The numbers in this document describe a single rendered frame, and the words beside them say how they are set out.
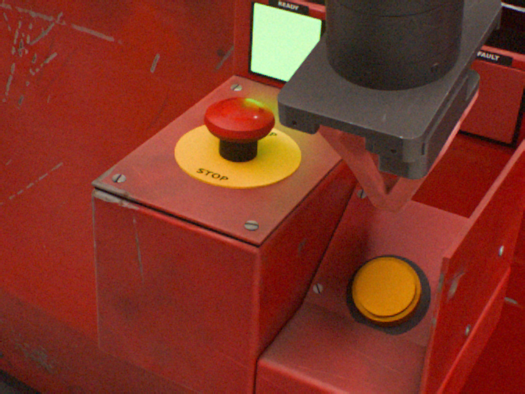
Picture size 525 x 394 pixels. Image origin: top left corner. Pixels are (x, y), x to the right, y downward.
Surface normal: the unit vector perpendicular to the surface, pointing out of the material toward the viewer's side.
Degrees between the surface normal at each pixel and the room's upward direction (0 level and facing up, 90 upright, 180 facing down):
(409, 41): 101
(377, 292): 35
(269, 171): 0
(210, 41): 90
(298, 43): 90
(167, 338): 90
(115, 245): 90
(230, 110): 3
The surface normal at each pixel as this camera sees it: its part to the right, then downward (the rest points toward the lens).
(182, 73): -0.57, 0.43
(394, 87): -0.10, 0.72
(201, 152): 0.05, -0.83
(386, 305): -0.23, -0.42
